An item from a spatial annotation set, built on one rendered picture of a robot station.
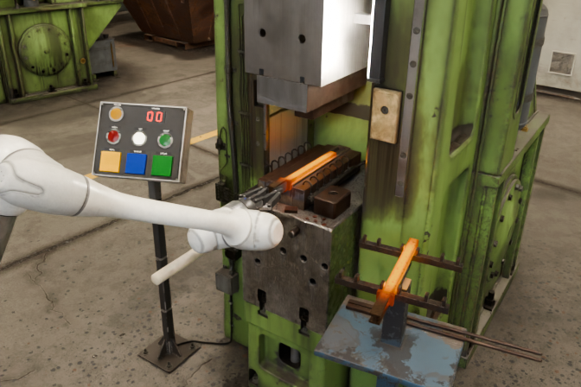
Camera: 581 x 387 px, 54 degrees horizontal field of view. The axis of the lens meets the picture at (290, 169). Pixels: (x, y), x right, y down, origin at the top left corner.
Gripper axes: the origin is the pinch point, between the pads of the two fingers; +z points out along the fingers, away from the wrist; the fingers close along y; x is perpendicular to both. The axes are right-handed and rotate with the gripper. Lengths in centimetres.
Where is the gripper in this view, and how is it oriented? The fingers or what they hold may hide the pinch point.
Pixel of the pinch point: (277, 187)
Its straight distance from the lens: 192.7
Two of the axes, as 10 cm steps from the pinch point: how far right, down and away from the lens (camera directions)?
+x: 0.0, -9.0, -4.3
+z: 5.6, -3.5, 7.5
